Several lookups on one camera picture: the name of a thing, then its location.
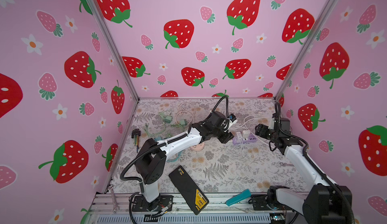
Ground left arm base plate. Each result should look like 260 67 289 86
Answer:
131 195 173 212

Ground teal blue usb charger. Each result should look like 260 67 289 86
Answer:
154 136 163 141

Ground hex key set holder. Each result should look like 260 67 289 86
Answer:
131 128 141 152

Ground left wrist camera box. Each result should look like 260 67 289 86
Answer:
228 114 237 125

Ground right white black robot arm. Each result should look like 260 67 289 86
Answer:
255 118 355 224

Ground white power strip cable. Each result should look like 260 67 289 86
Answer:
229 113 295 140

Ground pink socket power cable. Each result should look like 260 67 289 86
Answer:
175 102 196 125

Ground round pink power socket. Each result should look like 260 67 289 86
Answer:
189 143 205 151

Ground thin white usb cables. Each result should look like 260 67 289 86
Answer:
225 142 261 161

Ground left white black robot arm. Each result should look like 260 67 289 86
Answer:
120 111 237 203

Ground black rectangular case yellow label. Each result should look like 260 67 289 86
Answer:
169 166 209 215

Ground aluminium front rail frame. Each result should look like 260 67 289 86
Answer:
83 193 306 224

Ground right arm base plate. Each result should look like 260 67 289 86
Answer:
248 194 292 211

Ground teal plastic handle tool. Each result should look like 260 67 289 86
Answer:
225 189 252 206

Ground purple white power strip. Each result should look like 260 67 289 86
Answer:
232 133 258 145

